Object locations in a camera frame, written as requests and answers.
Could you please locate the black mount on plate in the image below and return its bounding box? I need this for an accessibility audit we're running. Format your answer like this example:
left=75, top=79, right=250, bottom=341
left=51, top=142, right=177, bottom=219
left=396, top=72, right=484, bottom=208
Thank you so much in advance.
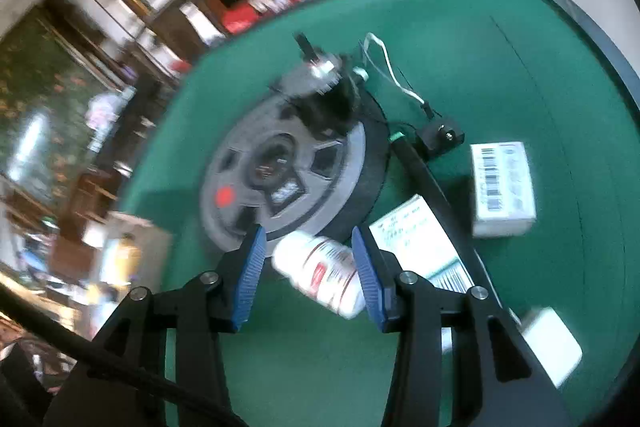
left=295, top=34, right=367, bottom=135

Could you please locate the white striped plastic bag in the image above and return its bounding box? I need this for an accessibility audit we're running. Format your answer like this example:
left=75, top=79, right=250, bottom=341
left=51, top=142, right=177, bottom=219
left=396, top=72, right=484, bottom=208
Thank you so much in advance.
left=87, top=91, right=127, bottom=144

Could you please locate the yellow padded packet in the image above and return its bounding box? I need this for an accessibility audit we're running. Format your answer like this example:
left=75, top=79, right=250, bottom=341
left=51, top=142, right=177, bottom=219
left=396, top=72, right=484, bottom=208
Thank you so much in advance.
left=117, top=244, right=142, bottom=279

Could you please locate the white barcode box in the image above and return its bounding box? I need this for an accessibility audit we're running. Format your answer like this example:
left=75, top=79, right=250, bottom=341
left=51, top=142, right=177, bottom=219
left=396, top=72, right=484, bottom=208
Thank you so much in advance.
left=470, top=141, right=538, bottom=239

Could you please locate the black cable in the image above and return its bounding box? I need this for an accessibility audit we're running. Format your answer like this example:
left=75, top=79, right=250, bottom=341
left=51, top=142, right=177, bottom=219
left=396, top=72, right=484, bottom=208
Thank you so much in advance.
left=0, top=284, right=246, bottom=427

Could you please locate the red box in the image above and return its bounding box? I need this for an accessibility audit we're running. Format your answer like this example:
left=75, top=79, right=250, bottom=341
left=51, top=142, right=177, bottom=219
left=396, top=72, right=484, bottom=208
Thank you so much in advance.
left=220, top=4, right=257, bottom=34

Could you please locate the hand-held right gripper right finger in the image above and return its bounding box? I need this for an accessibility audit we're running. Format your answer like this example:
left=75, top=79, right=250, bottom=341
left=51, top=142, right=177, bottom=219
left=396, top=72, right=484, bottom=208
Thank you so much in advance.
left=351, top=226, right=573, bottom=427

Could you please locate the small black block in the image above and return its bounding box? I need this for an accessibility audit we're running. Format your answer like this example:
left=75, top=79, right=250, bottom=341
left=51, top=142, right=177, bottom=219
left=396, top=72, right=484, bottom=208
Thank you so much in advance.
left=417, top=117, right=466, bottom=160

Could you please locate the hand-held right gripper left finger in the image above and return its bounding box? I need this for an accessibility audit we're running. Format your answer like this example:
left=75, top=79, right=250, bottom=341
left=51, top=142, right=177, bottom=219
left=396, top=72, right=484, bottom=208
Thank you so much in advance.
left=42, top=226, right=267, bottom=427

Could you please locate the grey round base plate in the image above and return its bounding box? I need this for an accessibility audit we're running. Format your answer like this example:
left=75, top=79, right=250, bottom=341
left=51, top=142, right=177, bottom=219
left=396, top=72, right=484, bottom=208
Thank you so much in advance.
left=199, top=52, right=391, bottom=253

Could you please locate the flower painting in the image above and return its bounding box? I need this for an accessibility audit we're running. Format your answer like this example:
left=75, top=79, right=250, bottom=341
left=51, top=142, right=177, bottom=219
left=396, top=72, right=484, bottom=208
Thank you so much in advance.
left=0, top=22, right=101, bottom=208

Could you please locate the white green printed box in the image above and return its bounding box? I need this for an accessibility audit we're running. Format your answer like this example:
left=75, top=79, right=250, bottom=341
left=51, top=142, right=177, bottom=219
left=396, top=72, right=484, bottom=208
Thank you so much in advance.
left=369, top=194, right=476, bottom=293

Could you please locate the black rod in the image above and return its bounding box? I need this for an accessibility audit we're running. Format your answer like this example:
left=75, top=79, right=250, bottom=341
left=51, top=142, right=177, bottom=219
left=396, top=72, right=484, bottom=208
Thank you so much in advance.
left=392, top=134, right=523, bottom=329

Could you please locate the white medicine bottle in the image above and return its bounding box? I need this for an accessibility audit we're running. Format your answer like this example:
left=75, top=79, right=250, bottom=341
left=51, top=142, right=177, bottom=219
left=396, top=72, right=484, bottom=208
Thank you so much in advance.
left=272, top=231, right=367, bottom=320

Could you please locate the small plain white box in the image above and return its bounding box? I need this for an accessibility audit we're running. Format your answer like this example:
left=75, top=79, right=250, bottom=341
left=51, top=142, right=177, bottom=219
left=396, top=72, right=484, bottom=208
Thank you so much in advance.
left=520, top=307, right=583, bottom=388

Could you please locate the cardboard box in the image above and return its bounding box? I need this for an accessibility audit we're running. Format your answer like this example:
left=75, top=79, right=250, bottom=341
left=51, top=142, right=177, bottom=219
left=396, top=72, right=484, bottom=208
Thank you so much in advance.
left=102, top=212, right=173, bottom=300

